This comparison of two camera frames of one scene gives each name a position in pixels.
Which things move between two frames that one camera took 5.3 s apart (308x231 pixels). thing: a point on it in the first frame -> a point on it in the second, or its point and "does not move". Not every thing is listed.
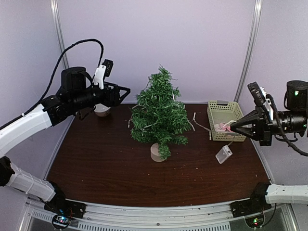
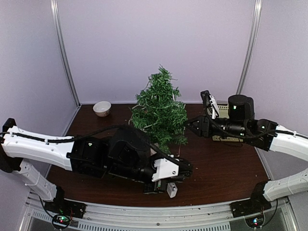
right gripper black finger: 247,131 -> 200,133
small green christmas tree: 160,117 does not move
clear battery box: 224,154 -> 172,189
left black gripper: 109,102 -> 161,185
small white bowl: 101,110 does not move
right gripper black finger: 250,119 -> 199,121
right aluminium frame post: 250,49 does not move
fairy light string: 224,153 -> 157,123
